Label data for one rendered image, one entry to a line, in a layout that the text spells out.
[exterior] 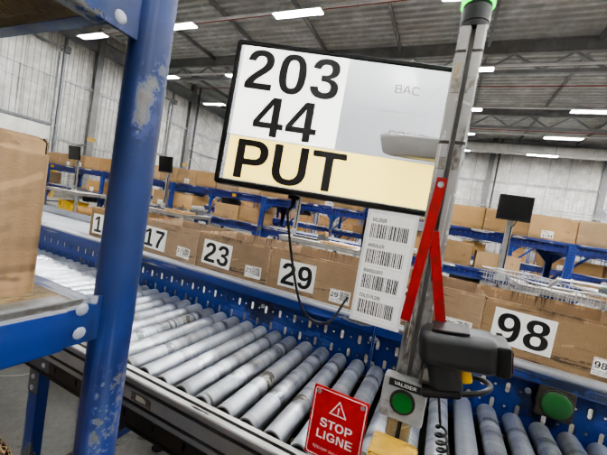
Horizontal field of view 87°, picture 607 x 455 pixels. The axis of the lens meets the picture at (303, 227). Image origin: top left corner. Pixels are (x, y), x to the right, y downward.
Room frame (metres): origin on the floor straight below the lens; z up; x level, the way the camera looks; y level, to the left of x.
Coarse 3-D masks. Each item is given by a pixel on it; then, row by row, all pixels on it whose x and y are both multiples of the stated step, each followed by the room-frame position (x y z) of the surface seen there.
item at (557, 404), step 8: (552, 392) 0.86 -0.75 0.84; (544, 400) 0.86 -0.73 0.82; (552, 400) 0.85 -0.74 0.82; (560, 400) 0.84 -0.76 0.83; (568, 400) 0.84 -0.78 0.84; (544, 408) 0.86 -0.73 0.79; (552, 408) 0.85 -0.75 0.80; (560, 408) 0.84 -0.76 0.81; (568, 408) 0.83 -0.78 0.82; (552, 416) 0.85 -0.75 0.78; (560, 416) 0.84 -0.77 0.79; (568, 416) 0.83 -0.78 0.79
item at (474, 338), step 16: (432, 336) 0.45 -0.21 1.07; (448, 336) 0.44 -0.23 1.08; (464, 336) 0.44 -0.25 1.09; (480, 336) 0.44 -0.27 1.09; (496, 336) 0.46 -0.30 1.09; (432, 352) 0.45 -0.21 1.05; (448, 352) 0.44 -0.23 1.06; (464, 352) 0.43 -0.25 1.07; (480, 352) 0.42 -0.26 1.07; (496, 352) 0.42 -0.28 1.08; (512, 352) 0.42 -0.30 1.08; (432, 368) 0.46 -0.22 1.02; (448, 368) 0.45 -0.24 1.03; (464, 368) 0.43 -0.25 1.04; (480, 368) 0.42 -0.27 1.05; (496, 368) 0.42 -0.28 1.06; (512, 368) 0.42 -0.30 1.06; (432, 384) 0.46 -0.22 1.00; (448, 384) 0.45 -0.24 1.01
